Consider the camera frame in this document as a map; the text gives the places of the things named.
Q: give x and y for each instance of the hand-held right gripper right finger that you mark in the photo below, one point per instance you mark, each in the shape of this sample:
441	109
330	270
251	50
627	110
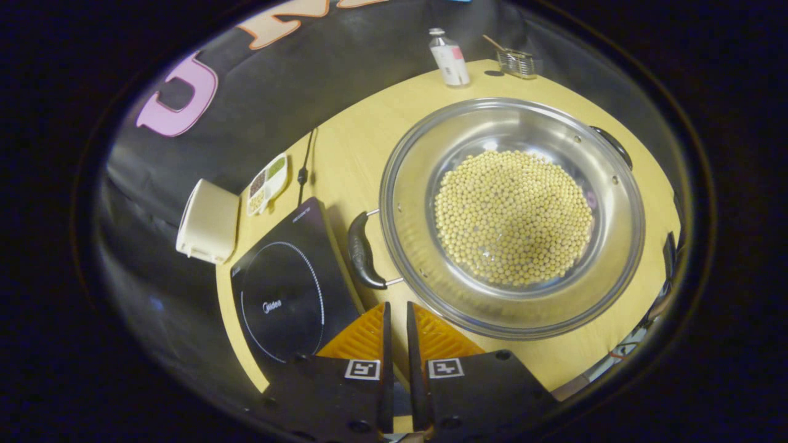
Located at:
417	381

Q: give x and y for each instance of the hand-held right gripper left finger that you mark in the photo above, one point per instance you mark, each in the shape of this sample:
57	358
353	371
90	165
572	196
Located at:
386	381

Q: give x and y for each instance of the black induction cooktop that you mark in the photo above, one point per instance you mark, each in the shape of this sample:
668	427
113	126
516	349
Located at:
283	289

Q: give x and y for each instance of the steel pot with soybeans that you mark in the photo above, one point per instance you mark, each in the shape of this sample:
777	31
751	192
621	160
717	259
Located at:
511	215

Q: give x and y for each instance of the white divided dish of beans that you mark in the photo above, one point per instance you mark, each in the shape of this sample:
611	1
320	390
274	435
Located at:
267	183

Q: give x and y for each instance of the white toaster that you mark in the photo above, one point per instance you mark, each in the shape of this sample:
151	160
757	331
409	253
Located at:
208	221

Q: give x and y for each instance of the dark metal fixture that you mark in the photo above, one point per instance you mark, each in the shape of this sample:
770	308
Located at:
670	247

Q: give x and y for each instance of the small clear plastic bottle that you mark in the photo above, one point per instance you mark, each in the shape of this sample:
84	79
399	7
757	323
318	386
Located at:
450	61

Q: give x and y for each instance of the wooden stick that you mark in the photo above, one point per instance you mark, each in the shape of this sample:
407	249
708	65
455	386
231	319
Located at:
494	43

